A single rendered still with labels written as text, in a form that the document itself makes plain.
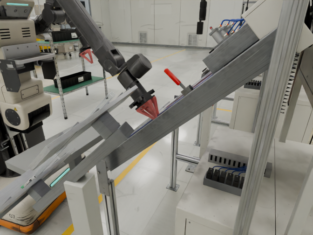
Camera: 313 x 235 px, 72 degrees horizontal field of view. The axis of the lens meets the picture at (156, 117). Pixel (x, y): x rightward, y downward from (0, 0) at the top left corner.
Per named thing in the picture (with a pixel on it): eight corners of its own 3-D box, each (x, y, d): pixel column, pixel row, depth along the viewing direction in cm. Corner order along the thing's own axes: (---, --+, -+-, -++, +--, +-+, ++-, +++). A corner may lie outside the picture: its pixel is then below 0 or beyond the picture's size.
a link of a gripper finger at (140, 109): (168, 110, 79) (153, 90, 79) (160, 118, 73) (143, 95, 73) (156, 119, 83) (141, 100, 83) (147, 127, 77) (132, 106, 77)
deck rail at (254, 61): (110, 171, 85) (100, 159, 85) (113, 169, 87) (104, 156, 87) (295, 51, 44) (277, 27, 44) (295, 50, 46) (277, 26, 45)
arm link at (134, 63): (113, 59, 81) (101, 64, 74) (133, 38, 76) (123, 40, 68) (134, 84, 83) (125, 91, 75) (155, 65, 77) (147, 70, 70)
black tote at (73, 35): (54, 42, 265) (52, 32, 260) (44, 41, 272) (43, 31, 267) (87, 38, 312) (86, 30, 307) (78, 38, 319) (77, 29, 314)
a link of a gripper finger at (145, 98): (167, 111, 79) (152, 91, 78) (159, 119, 73) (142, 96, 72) (155, 120, 82) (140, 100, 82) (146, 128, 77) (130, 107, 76)
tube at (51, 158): (23, 190, 70) (21, 188, 70) (27, 187, 71) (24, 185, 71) (112, 97, 45) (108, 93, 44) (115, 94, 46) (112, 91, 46)
